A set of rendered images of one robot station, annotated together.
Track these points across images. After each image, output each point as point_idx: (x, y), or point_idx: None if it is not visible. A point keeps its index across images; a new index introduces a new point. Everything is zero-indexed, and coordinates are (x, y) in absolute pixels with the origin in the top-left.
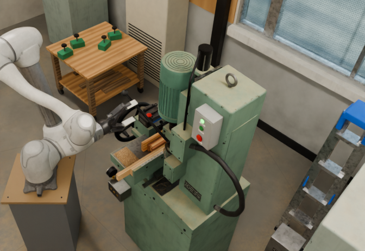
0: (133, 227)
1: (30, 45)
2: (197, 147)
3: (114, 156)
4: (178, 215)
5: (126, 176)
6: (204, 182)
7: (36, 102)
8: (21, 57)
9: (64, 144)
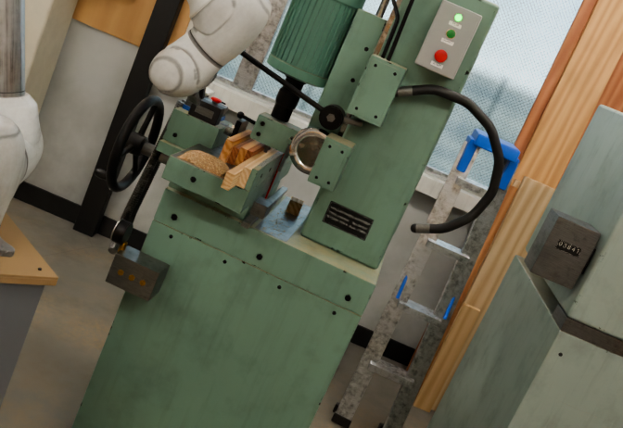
0: (120, 409)
1: None
2: (419, 86)
3: (183, 160)
4: (336, 267)
5: (217, 200)
6: (391, 183)
7: None
8: None
9: (184, 58)
